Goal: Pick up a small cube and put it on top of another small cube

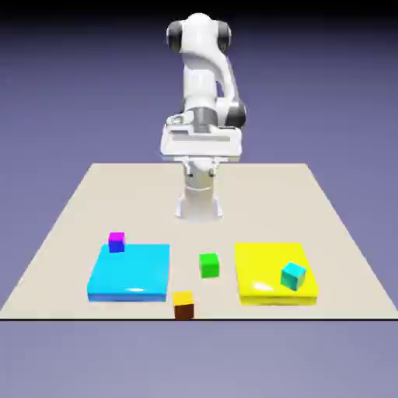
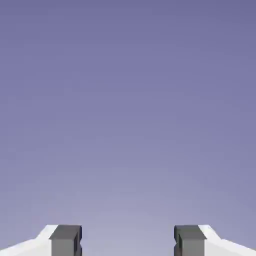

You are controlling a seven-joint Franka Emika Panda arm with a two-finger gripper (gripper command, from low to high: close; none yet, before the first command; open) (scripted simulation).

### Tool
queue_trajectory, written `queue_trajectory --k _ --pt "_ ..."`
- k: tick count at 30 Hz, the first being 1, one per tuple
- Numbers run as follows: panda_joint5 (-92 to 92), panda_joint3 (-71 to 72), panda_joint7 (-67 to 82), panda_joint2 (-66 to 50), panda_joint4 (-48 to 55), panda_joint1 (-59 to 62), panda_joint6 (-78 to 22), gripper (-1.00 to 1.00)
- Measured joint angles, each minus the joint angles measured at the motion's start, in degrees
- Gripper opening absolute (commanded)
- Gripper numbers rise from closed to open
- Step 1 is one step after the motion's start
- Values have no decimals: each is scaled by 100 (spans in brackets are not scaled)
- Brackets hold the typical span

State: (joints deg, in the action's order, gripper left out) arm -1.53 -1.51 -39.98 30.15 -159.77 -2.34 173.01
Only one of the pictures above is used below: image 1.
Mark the small magenta cube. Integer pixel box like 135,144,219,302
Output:
108,232,126,253

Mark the large cyan box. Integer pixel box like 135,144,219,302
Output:
86,243,171,303

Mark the large yellow box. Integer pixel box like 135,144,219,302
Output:
234,242,320,306

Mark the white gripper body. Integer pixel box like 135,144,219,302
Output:
159,123,244,163

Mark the small teal cube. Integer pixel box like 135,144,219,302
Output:
280,261,308,292

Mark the small green cube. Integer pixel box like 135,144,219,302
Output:
198,252,220,279

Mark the small orange cube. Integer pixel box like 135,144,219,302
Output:
172,291,195,321

